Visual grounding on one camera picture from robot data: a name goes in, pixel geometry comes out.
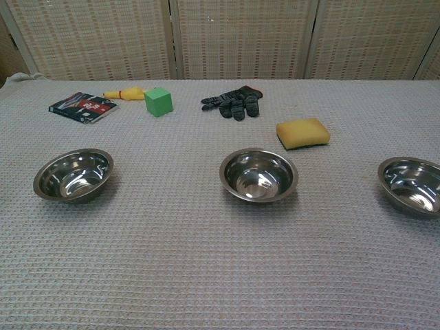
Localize stainless steel bowl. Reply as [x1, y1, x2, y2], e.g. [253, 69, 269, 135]
[33, 148, 114, 204]
[219, 147, 299, 202]
[377, 156, 440, 219]

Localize black grey work glove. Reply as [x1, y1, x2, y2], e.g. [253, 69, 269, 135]
[201, 85, 263, 121]

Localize yellow sponge with green pad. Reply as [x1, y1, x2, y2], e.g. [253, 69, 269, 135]
[276, 118, 331, 151]

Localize green cube block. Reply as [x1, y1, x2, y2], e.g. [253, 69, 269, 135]
[143, 87, 175, 116]

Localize grey waffle-weave tablecloth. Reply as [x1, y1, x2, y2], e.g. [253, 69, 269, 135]
[0, 71, 440, 330]

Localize yellow rubber chicken toy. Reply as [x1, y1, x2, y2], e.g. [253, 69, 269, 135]
[104, 86, 152, 102]

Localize woven bamboo screen panel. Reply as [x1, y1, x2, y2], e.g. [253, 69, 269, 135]
[0, 0, 177, 82]
[304, 0, 440, 82]
[170, 0, 316, 81]
[0, 15, 34, 87]
[412, 34, 440, 82]

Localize black and red packet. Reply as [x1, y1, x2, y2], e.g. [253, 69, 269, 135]
[48, 91, 120, 124]

